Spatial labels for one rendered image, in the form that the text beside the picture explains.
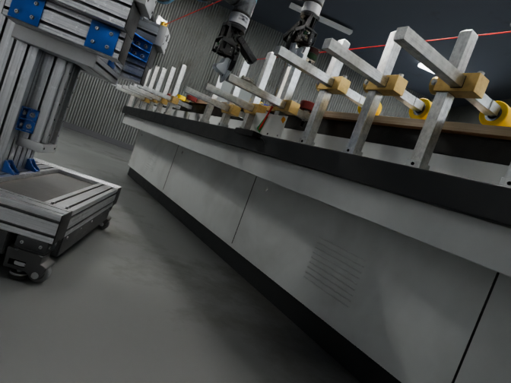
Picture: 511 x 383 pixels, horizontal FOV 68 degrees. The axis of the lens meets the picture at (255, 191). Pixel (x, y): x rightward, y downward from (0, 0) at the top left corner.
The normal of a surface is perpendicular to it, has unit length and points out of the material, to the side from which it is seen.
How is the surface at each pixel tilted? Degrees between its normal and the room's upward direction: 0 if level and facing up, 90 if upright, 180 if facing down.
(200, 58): 90
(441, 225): 90
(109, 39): 90
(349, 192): 90
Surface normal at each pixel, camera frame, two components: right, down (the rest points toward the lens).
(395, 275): -0.79, -0.26
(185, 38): 0.14, 0.11
